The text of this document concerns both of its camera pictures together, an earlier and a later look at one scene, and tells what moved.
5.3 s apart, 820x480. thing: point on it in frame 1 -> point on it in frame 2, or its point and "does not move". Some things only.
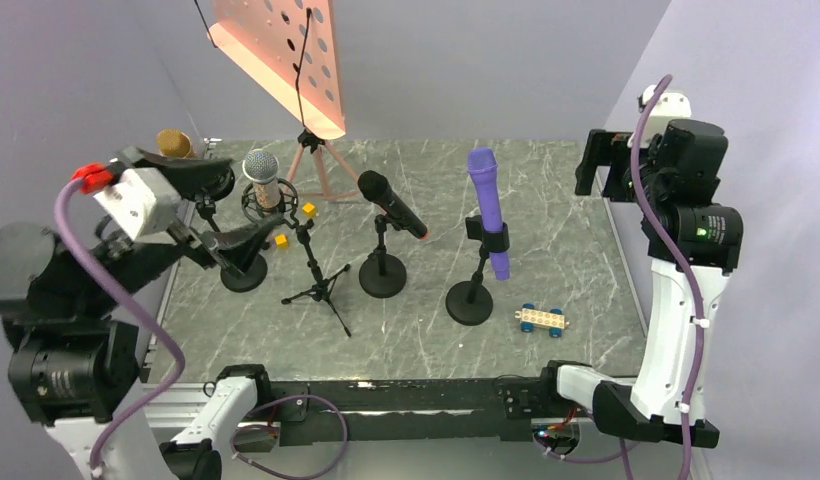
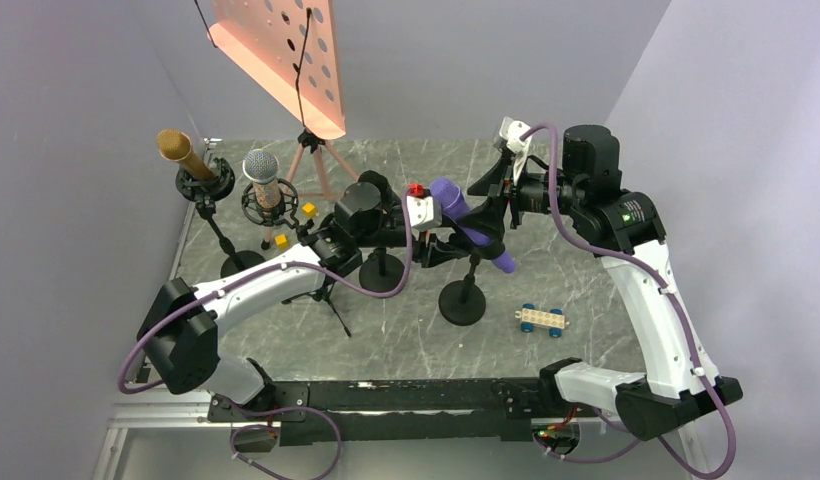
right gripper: x=605 y=148 -> x=497 y=182
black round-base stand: x=382 y=275 does not move
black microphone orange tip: x=375 y=188 does not move
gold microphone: x=174 y=144 does not move
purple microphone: x=484 y=165 -> x=455 y=205
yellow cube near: x=281 y=241 does not move
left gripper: x=190 y=175 -> x=436 y=253
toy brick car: x=553 y=319 does not move
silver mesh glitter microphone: x=261 y=166 does not move
